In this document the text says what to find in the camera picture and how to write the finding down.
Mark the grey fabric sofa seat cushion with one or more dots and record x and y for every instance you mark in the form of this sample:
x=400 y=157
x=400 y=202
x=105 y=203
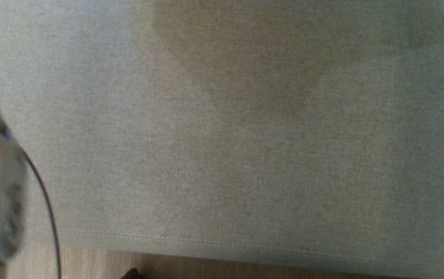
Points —
x=245 y=116

